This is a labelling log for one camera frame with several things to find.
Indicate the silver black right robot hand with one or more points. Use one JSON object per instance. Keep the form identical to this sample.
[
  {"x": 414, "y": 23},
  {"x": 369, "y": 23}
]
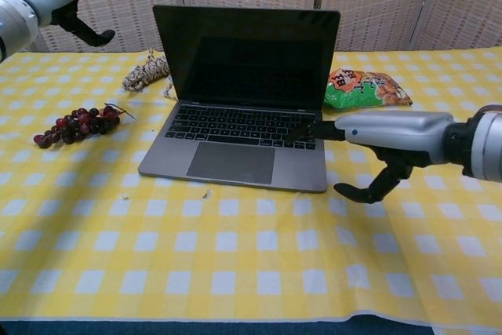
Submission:
[{"x": 400, "y": 131}]

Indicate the grey laptop computer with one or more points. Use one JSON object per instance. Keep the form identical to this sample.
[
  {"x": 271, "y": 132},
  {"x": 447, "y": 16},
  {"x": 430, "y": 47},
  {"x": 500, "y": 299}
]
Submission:
[{"x": 235, "y": 123}]

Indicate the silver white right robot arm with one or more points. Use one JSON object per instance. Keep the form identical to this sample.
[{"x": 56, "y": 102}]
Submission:
[{"x": 486, "y": 146}]

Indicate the yellow checkered tablecloth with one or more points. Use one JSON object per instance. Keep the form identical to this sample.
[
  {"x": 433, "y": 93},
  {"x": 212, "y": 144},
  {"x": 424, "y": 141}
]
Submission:
[{"x": 196, "y": 264}]

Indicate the green orange snack bag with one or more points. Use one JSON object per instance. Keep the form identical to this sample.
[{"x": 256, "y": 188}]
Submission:
[{"x": 361, "y": 93}]

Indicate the woven beige folding screen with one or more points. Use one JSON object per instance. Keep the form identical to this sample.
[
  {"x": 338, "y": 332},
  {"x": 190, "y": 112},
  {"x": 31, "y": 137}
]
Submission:
[{"x": 392, "y": 1}]

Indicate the dark red grape bunch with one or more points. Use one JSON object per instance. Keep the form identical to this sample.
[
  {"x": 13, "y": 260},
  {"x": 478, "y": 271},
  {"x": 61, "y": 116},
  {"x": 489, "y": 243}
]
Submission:
[{"x": 84, "y": 125}]

